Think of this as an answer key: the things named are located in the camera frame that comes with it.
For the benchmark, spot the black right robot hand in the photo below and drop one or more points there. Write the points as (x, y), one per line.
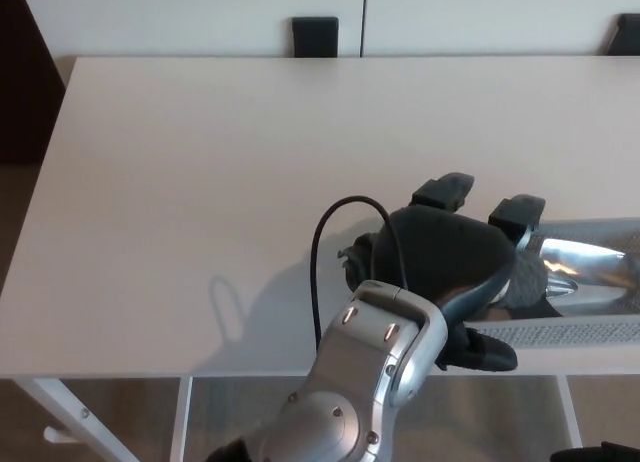
(600, 452)

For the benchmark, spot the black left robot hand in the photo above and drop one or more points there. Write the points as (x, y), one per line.
(445, 252)

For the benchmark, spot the grey mesh container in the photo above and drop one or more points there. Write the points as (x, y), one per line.
(575, 332)

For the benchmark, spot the white desk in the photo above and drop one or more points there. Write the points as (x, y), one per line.
(200, 157)

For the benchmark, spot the white cabinet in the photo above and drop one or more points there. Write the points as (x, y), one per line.
(150, 12)

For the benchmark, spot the dark brown furniture panel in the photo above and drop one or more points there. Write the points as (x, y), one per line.
(20, 82)

